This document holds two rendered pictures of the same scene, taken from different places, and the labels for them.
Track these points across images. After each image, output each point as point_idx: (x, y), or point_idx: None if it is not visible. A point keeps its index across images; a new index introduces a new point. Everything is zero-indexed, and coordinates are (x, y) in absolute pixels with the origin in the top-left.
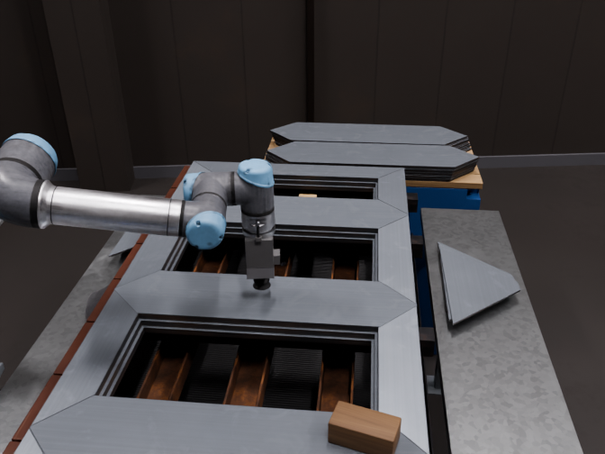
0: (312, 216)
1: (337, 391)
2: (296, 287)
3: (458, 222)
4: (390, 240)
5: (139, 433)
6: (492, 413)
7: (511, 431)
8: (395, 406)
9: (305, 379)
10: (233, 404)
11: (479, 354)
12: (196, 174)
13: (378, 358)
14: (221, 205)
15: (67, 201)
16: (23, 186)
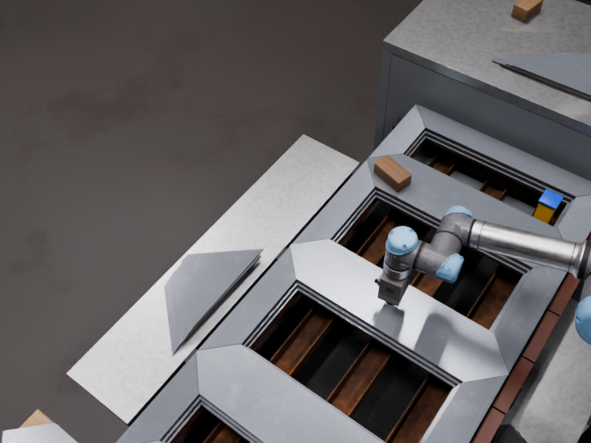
0: (283, 397)
1: None
2: (360, 301)
3: (122, 375)
4: (246, 321)
5: None
6: (295, 199)
7: (295, 186)
8: (362, 186)
9: (350, 345)
10: None
11: (261, 235)
12: (450, 257)
13: (348, 217)
14: (441, 225)
15: (564, 239)
16: None
